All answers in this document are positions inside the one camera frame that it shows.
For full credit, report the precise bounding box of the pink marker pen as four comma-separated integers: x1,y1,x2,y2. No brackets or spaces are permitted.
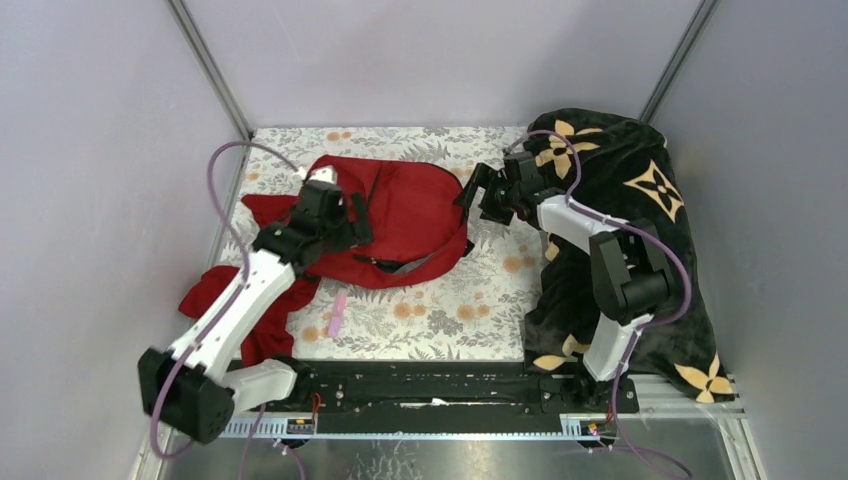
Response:
327,290,347,338

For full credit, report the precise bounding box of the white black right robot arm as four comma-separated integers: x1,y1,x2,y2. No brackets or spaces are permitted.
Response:
454,152,687,412

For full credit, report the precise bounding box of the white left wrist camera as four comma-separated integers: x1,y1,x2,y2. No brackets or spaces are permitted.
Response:
300,166,339,190

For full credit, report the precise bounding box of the red cloth garment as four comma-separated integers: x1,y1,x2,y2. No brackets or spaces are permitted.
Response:
178,194,320,366

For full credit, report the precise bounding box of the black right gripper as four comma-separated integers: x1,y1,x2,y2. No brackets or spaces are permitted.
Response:
453,163,520,227

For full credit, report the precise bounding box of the black blanket with tan flowers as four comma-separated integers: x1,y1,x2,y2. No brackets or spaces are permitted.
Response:
523,108,735,404

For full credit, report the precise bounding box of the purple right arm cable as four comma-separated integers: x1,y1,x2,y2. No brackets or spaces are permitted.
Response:
506,129,694,480

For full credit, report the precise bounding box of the red student backpack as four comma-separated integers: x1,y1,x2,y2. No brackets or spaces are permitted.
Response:
307,155,468,289

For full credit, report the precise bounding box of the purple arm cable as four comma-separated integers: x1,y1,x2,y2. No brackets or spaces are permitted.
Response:
148,140,306,480
506,129,694,480

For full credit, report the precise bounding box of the floral patterned table mat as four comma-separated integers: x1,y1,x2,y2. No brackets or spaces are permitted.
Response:
239,126,544,361

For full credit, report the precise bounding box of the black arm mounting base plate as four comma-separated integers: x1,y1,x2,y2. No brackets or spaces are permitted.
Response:
266,360,639,437

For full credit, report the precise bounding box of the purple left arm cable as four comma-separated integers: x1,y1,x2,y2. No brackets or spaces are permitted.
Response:
148,140,306,480

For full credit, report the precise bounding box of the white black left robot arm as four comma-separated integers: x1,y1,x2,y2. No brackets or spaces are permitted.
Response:
138,179,374,444

